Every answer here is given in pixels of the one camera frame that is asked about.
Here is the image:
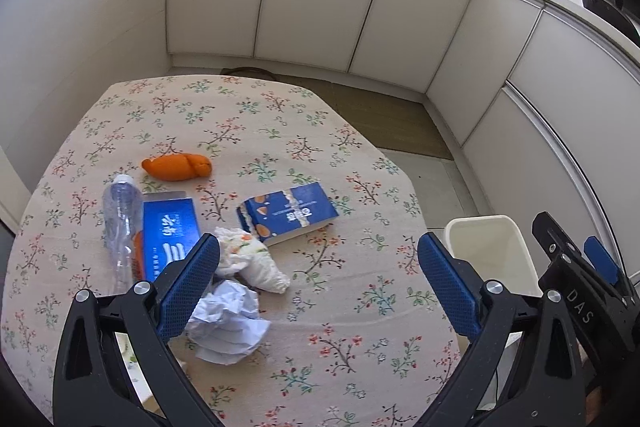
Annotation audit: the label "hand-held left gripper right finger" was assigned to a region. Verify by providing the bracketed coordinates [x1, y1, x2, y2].
[416, 232, 587, 427]

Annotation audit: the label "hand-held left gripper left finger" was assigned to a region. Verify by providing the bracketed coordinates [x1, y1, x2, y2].
[52, 233, 223, 427]

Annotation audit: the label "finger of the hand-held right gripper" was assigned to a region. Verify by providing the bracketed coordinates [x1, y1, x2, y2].
[531, 211, 632, 360]
[583, 235, 637, 303]

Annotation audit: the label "blue tissue packet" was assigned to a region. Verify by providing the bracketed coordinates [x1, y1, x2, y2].
[142, 191, 203, 284]

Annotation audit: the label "white paper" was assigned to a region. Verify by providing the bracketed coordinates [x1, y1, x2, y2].
[184, 279, 271, 365]

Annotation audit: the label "white plastic bin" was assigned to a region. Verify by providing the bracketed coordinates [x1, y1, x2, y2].
[444, 216, 544, 350]

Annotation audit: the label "orange wrapper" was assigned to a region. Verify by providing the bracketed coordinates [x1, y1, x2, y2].
[131, 231, 147, 284]

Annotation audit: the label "printed wrapper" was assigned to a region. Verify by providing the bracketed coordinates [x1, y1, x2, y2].
[214, 227, 292, 294]

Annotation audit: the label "clear plastic bottle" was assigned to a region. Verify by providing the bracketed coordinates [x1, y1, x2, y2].
[102, 174, 145, 294]

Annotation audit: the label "blue snack box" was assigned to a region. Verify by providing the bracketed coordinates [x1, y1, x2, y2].
[236, 181, 340, 248]

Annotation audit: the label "olive floor mat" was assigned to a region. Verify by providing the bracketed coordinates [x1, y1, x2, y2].
[280, 76, 456, 160]

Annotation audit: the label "white kitchen cabinets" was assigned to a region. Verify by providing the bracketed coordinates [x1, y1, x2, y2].
[165, 0, 640, 258]

